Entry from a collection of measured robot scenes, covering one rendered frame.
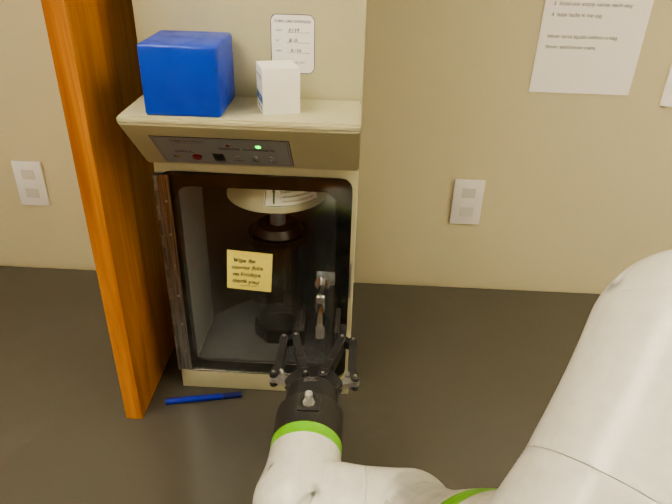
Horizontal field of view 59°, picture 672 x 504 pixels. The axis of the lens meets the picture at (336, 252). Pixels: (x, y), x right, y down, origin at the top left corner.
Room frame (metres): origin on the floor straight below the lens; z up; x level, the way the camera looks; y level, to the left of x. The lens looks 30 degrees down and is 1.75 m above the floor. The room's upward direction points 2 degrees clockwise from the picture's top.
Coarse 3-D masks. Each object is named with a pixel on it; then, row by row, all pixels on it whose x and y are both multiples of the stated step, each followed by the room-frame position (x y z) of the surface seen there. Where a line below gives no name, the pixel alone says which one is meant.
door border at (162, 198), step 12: (168, 180) 0.86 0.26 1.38; (156, 192) 0.85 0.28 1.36; (168, 192) 0.86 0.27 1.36; (156, 204) 0.85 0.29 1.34; (168, 204) 0.86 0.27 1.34; (168, 216) 0.86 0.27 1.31; (168, 228) 0.86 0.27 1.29; (168, 240) 0.86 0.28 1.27; (168, 252) 0.86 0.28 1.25; (168, 264) 0.86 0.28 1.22; (168, 276) 0.85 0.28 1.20; (180, 276) 0.86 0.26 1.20; (180, 288) 0.86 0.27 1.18; (180, 300) 0.86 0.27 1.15; (180, 312) 0.86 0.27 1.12; (180, 324) 0.86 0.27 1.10; (180, 336) 0.86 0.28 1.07; (180, 348) 0.86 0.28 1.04
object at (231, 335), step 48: (192, 192) 0.86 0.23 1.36; (240, 192) 0.85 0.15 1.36; (288, 192) 0.85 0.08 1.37; (336, 192) 0.85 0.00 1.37; (192, 240) 0.86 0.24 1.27; (240, 240) 0.85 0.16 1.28; (288, 240) 0.85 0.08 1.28; (336, 240) 0.85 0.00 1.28; (192, 288) 0.86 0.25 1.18; (288, 288) 0.85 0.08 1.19; (336, 288) 0.85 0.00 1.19; (192, 336) 0.86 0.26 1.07; (240, 336) 0.85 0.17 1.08
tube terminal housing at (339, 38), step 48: (144, 0) 0.87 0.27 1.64; (192, 0) 0.87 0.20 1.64; (240, 0) 0.87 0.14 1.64; (288, 0) 0.86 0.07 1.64; (336, 0) 0.86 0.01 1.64; (240, 48) 0.87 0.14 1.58; (336, 48) 0.86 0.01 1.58; (240, 96) 0.87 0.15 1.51; (336, 96) 0.86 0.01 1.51; (192, 384) 0.87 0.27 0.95; (240, 384) 0.87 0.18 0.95
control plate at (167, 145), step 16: (160, 144) 0.79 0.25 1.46; (176, 144) 0.79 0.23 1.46; (192, 144) 0.79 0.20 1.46; (208, 144) 0.79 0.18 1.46; (224, 144) 0.78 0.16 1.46; (240, 144) 0.78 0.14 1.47; (256, 144) 0.78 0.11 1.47; (272, 144) 0.78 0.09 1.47; (288, 144) 0.78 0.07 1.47; (176, 160) 0.83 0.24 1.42; (192, 160) 0.83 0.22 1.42; (208, 160) 0.83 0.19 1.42; (240, 160) 0.82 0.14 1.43; (256, 160) 0.82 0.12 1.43; (288, 160) 0.81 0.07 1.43
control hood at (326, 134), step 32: (128, 128) 0.76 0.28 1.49; (160, 128) 0.76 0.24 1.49; (192, 128) 0.76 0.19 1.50; (224, 128) 0.75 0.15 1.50; (256, 128) 0.75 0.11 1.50; (288, 128) 0.75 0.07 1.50; (320, 128) 0.75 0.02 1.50; (352, 128) 0.75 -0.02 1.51; (160, 160) 0.84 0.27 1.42; (320, 160) 0.81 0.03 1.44; (352, 160) 0.81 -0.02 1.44
